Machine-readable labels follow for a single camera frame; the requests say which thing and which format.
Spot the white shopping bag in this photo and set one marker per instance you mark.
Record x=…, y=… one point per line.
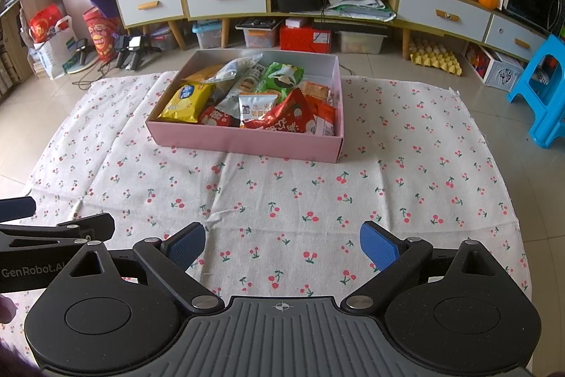
x=55, y=50

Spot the large red snack packet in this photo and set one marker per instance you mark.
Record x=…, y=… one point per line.
x=287, y=116

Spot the wooden bookshelf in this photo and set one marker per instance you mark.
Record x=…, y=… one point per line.
x=17, y=6

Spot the clear plastic storage box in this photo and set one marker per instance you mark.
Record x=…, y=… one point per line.
x=258, y=34

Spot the silver chocolate packet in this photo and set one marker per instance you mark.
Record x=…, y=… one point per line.
x=245, y=84

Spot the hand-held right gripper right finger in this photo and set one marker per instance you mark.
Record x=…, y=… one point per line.
x=377, y=246

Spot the clear white cracker packet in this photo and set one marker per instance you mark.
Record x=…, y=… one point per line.
x=234, y=68

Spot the white round base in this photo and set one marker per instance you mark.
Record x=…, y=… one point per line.
x=79, y=68

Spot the green snack packet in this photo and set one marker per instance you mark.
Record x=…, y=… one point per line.
x=280, y=79

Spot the white orange snack packet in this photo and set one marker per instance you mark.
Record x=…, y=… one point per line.
x=258, y=107

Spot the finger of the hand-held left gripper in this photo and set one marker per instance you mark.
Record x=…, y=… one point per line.
x=53, y=234
x=15, y=208

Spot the clear brown wafer packet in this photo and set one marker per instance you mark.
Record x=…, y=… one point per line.
x=315, y=90

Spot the black tripod devices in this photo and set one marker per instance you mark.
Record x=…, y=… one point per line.
x=134, y=52

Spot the white plastic crate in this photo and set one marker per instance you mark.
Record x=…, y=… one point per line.
x=503, y=70

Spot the red white printed packet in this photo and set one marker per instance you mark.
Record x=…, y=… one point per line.
x=324, y=118

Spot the red printed bag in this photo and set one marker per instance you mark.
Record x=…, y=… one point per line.
x=102, y=34

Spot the yellow egg tray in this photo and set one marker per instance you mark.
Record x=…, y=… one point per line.
x=435, y=59

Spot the cherry print cloth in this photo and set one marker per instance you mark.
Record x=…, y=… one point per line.
x=282, y=191

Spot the pile of papers and bags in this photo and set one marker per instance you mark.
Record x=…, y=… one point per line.
x=359, y=1

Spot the person's left hand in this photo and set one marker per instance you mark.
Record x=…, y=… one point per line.
x=5, y=310

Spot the red toy box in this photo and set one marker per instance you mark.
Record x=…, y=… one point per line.
x=477, y=58

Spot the small red snack packet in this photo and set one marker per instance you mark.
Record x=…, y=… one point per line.
x=218, y=117

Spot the red gift bag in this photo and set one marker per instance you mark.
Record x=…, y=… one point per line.
x=44, y=21

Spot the yellow snack packet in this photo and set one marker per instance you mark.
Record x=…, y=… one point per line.
x=185, y=103

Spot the blue lid storage box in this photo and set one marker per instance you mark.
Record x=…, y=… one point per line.
x=207, y=34

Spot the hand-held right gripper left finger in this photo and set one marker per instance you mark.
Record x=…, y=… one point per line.
x=187, y=245

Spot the blue plastic stool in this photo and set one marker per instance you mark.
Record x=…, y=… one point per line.
x=545, y=94

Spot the gold snack packet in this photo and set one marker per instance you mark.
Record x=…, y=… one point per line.
x=201, y=74

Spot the small white box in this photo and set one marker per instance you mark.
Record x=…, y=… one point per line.
x=295, y=22

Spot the large clear storage box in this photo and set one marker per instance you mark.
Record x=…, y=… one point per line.
x=362, y=41

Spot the black microwave oven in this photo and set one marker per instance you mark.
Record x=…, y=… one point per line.
x=534, y=1

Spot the pink cardboard box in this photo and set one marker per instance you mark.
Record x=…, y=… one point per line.
x=242, y=143

